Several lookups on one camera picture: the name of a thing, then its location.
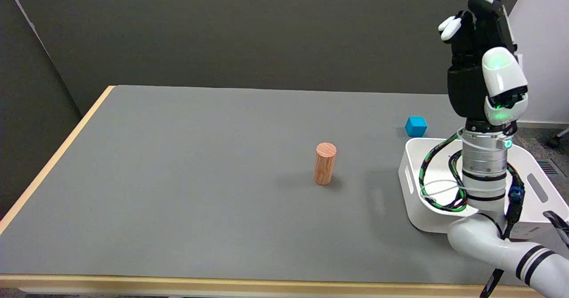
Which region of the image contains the blue cube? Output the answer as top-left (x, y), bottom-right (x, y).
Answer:
top-left (405, 117), bottom-right (428, 137)

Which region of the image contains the black cable with blue connector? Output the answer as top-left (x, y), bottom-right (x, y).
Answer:
top-left (479, 162), bottom-right (526, 298)

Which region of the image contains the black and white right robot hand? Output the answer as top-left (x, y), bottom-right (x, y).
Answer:
top-left (438, 0), bottom-right (529, 133)

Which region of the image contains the thin white cable tie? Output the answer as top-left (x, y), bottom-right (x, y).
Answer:
top-left (421, 129), bottom-right (509, 198)

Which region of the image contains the wooden cylinder block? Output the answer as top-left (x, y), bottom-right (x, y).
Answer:
top-left (313, 142), bottom-right (337, 185)

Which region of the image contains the floor vent grille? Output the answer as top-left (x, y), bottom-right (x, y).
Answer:
top-left (536, 159), bottom-right (563, 177)

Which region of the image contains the white plastic bin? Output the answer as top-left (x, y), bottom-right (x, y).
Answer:
top-left (398, 137), bottom-right (569, 241)

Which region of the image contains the black chair caster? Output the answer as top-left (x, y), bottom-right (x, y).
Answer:
top-left (547, 129), bottom-right (569, 148)

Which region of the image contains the green and black braided cable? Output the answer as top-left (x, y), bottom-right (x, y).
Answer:
top-left (419, 131), bottom-right (469, 213)

